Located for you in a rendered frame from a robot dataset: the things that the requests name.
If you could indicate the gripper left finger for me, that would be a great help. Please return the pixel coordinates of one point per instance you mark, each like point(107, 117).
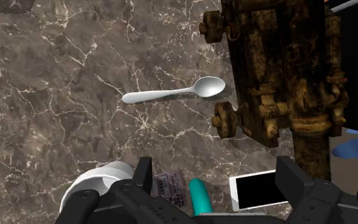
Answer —
point(141, 201)

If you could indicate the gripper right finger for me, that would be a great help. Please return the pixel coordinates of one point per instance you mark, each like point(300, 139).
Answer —
point(315, 198)

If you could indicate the purple printed card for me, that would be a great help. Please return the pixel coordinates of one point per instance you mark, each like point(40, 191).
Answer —
point(171, 187)

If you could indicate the white cup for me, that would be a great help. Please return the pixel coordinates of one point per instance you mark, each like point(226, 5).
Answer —
point(95, 178)

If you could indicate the teal cylinder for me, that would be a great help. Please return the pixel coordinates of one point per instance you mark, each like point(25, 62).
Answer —
point(199, 197)

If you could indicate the white phone with black screen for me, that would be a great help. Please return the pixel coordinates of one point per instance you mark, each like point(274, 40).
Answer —
point(254, 190)

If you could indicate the blue flat shape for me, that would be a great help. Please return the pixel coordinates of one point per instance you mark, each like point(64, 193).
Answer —
point(357, 149)

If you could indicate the white spoon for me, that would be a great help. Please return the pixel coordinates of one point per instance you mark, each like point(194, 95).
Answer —
point(208, 86)

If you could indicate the rusty brown toy cannon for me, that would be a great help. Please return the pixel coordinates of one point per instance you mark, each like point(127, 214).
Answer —
point(278, 62)

